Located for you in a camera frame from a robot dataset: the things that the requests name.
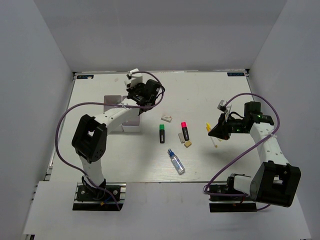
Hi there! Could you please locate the grey eraser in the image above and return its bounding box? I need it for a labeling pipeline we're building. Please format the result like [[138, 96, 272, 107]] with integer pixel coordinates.
[[178, 132, 185, 144]]

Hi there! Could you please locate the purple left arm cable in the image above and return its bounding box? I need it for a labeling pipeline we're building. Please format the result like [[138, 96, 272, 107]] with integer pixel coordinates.
[[54, 71, 166, 211]]

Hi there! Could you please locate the white staples box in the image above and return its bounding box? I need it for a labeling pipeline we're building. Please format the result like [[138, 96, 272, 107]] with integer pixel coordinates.
[[160, 114, 173, 123]]

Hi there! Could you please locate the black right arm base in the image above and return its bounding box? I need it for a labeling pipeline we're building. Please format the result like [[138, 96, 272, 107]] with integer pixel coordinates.
[[208, 174, 257, 213]]

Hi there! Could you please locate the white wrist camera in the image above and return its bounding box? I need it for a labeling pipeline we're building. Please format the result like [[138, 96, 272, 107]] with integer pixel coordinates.
[[124, 68, 143, 89], [217, 100, 232, 122]]

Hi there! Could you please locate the left blue corner label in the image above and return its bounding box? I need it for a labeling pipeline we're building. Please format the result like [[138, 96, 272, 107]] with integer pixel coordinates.
[[76, 74, 94, 80]]

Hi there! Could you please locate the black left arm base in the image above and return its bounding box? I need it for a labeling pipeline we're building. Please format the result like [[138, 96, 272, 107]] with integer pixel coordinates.
[[72, 182, 126, 212]]

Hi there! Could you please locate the blue spray bottle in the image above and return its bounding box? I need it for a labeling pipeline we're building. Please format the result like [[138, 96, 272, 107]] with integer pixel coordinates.
[[167, 149, 185, 175]]

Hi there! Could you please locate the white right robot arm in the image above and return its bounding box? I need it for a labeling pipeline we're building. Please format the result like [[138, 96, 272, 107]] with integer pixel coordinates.
[[203, 100, 301, 208]]

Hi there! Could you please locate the blue corner label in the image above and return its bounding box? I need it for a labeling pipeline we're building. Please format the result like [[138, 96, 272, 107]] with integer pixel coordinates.
[[76, 74, 94, 80], [227, 72, 245, 77]]

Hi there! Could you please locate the tan eraser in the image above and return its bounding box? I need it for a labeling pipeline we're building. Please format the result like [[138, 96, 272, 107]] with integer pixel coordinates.
[[184, 141, 192, 148]]

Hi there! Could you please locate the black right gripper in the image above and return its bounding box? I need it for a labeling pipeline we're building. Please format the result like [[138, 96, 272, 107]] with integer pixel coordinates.
[[208, 112, 249, 140]]

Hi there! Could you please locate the right blue corner label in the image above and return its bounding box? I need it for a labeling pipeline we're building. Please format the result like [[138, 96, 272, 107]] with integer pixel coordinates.
[[227, 72, 245, 77]]

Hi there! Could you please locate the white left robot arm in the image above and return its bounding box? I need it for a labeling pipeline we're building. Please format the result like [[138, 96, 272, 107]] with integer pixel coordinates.
[[71, 79, 162, 200]]

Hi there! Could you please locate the pink highlighter marker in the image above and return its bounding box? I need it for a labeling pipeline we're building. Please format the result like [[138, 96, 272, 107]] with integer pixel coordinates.
[[180, 121, 190, 141]]

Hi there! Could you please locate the green highlighter marker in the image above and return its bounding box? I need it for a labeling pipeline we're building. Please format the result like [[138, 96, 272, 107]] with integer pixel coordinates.
[[159, 124, 165, 144]]

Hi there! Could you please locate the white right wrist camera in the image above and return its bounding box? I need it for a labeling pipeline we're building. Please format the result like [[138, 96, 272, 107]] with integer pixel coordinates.
[[217, 100, 232, 122]]

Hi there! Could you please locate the white right organizer tray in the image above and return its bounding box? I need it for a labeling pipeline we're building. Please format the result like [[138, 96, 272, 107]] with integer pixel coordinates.
[[121, 115, 141, 133]]

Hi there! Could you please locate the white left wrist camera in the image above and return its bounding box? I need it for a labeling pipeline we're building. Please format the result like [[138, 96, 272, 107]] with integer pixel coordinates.
[[124, 68, 143, 89]]

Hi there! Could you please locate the yellow cap marker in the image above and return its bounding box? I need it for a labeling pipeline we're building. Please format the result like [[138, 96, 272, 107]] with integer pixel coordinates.
[[206, 122, 222, 142]]

